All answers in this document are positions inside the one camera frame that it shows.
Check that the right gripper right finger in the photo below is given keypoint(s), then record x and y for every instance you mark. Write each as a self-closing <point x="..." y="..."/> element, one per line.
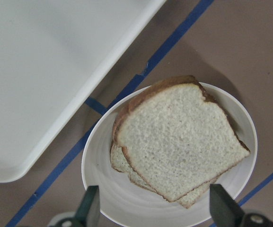
<point x="225" y="212"/>

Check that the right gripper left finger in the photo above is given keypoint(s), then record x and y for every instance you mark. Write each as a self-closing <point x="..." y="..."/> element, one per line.
<point x="87" y="214"/>

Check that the cream round plate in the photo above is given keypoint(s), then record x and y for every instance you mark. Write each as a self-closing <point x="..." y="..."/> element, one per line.
<point x="131" y="206"/>

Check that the bread slice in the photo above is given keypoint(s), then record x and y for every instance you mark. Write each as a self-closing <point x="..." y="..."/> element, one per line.
<point x="176" y="137"/>
<point x="120" y="164"/>

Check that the cream bear tray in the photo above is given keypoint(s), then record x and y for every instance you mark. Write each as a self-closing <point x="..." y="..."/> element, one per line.
<point x="53" y="54"/>

